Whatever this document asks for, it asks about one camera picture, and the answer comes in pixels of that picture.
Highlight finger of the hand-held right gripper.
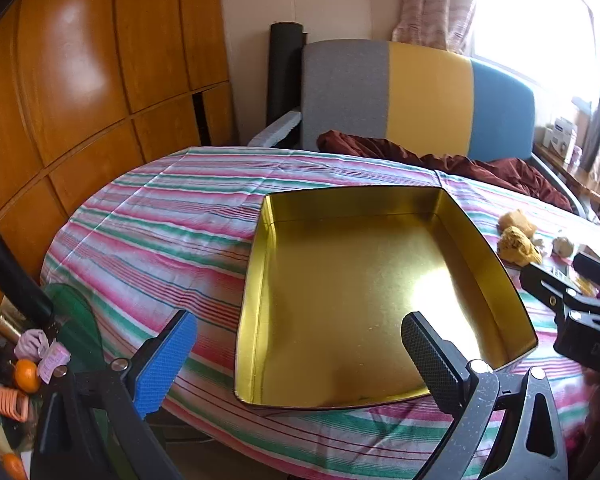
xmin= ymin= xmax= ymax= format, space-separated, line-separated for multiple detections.
xmin=573 ymin=253 xmax=600 ymax=288
xmin=519 ymin=262 xmax=583 ymax=311

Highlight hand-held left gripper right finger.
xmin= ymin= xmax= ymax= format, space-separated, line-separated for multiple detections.
xmin=400 ymin=311 xmax=568 ymax=480

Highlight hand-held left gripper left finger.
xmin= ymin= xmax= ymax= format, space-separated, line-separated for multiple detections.
xmin=30 ymin=309 xmax=199 ymax=480

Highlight gold tin tray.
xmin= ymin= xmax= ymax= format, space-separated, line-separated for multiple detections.
xmin=233 ymin=185 xmax=539 ymax=412

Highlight wooden table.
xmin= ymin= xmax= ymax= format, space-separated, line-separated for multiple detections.
xmin=532 ymin=142 xmax=600 ymax=221

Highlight green glass table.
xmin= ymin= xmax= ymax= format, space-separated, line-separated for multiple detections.
xmin=30 ymin=282 xmax=106 ymax=386

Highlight pink paper slip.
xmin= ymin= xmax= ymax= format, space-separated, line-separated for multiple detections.
xmin=37 ymin=342 xmax=71 ymax=381

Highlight striped bedsheet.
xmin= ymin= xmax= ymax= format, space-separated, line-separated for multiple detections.
xmin=40 ymin=146 xmax=600 ymax=480

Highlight pink scrunchie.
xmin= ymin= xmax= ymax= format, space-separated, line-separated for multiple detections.
xmin=15 ymin=330 xmax=51 ymax=361

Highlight white printed box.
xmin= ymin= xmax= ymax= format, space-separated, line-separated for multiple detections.
xmin=542 ymin=117 xmax=578 ymax=153

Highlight maroon blanket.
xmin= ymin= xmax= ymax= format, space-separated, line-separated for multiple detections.
xmin=317 ymin=130 xmax=576 ymax=211

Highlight orange plastic clips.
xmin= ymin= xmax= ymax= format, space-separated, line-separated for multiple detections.
xmin=0 ymin=385 xmax=31 ymax=421

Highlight gold capped bottle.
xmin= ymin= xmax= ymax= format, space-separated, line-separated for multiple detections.
xmin=0 ymin=297 xmax=28 ymax=346

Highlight black pole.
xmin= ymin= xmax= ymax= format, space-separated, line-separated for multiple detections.
xmin=0 ymin=212 xmax=56 ymax=328

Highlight window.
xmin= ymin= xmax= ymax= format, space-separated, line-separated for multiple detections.
xmin=467 ymin=0 xmax=600 ymax=111

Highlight grey yellow blue sofa chair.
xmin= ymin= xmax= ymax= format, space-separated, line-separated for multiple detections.
xmin=247 ymin=39 xmax=588 ymax=221

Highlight wooden wardrobe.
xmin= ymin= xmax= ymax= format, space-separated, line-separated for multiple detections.
xmin=0 ymin=0 xmax=238 ymax=311

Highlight black rolled mat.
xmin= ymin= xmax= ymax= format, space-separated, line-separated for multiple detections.
xmin=266 ymin=22 xmax=308 ymax=128

